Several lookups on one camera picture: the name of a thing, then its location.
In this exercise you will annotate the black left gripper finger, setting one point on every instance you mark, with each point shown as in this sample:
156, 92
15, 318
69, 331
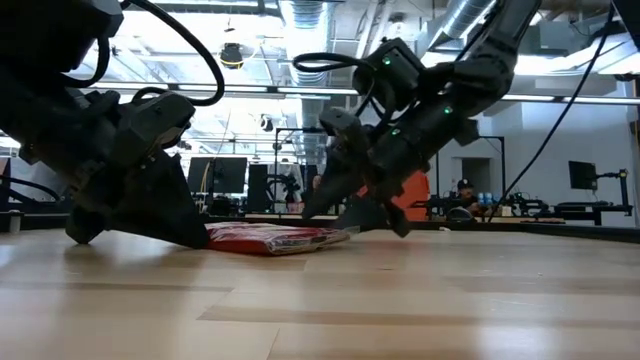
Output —
160, 210
85, 225

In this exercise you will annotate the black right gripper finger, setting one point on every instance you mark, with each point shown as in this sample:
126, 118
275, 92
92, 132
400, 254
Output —
395, 210
337, 187

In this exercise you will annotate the red popcorn bag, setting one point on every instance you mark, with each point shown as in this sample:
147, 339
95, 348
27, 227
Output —
270, 239

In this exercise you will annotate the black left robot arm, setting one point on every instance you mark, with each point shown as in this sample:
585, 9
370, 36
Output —
40, 65

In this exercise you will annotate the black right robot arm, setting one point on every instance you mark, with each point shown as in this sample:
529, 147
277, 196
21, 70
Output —
495, 55

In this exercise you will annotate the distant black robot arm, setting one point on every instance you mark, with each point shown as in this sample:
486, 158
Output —
287, 186

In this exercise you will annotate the black monitor on arm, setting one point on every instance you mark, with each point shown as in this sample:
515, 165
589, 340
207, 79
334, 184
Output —
582, 175

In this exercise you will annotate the orange board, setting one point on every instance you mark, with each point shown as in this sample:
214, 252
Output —
417, 192

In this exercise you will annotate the black computer monitor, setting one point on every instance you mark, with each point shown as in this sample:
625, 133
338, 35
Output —
231, 175
202, 175

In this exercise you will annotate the person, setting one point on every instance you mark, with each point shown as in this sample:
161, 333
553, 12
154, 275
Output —
466, 192

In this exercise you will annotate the black computer tower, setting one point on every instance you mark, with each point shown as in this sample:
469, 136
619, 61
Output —
258, 187

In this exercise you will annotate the black ceiling dome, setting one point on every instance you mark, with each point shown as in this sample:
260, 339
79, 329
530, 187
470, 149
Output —
232, 56

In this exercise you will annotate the long white light strip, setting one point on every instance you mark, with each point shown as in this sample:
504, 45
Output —
250, 90

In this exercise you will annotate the black side table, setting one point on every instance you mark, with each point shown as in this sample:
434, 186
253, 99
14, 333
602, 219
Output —
590, 207

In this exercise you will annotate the black camera stand frame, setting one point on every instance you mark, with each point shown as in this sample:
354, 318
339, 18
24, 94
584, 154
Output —
502, 165
300, 130

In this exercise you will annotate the small grey post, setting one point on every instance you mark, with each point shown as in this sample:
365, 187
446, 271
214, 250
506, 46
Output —
15, 221

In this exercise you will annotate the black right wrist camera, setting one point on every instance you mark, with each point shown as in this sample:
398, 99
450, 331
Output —
395, 70

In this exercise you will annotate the silver ventilation duct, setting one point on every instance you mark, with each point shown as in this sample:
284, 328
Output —
307, 30
460, 20

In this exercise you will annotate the black aluminium table frame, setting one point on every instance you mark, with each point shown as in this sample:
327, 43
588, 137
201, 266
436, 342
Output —
575, 231

